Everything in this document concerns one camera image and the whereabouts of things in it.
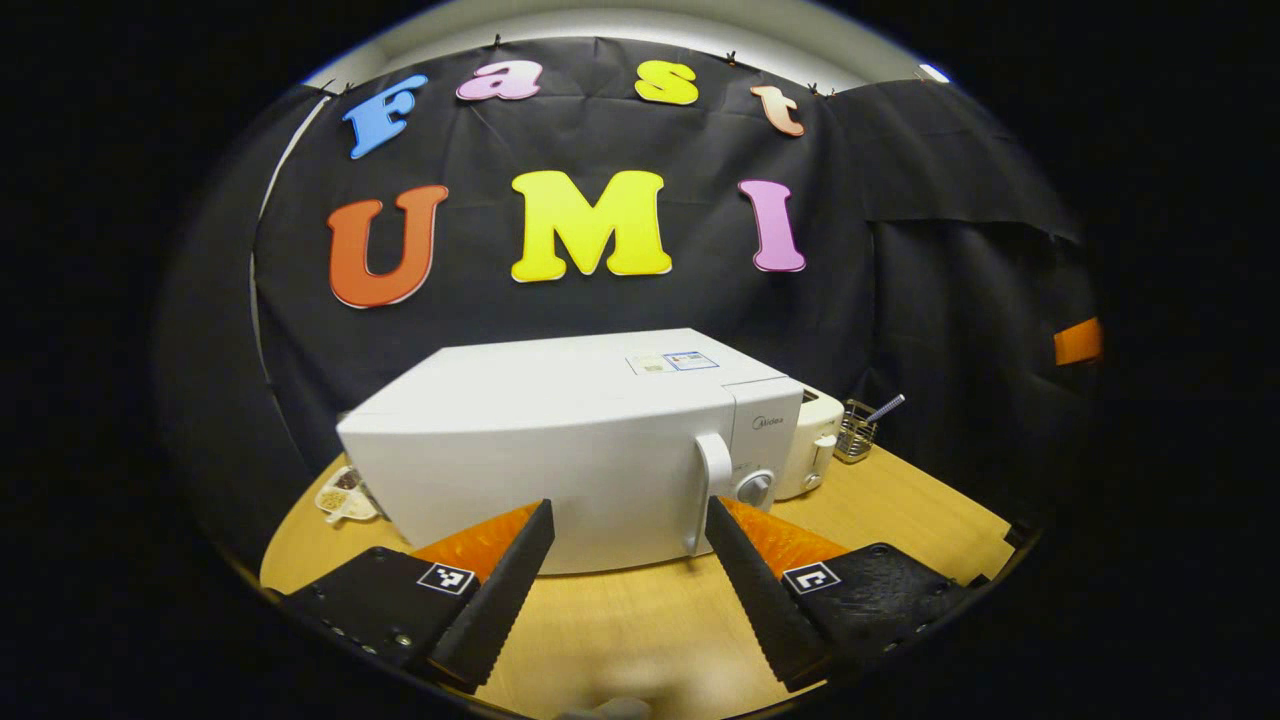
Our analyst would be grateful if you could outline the white microwave oven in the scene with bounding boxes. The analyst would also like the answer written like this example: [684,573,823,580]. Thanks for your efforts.
[336,328,807,577]

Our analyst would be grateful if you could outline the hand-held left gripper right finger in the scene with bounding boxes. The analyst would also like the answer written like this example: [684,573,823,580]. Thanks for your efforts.
[704,494,978,693]

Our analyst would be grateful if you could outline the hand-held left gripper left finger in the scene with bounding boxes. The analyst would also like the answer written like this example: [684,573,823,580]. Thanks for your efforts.
[280,498,557,694]

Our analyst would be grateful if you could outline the wire utensil holder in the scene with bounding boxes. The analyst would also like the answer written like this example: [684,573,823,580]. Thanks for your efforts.
[834,398,882,465]

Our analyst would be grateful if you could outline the white divided dish with grains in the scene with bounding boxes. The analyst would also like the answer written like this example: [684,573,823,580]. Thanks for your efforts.
[314,464,382,527]

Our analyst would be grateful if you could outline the white toaster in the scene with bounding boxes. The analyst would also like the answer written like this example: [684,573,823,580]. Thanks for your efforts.
[773,387,847,502]

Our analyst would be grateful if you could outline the black backdrop cloth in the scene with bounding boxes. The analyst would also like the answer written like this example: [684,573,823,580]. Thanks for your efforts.
[150,38,1106,573]

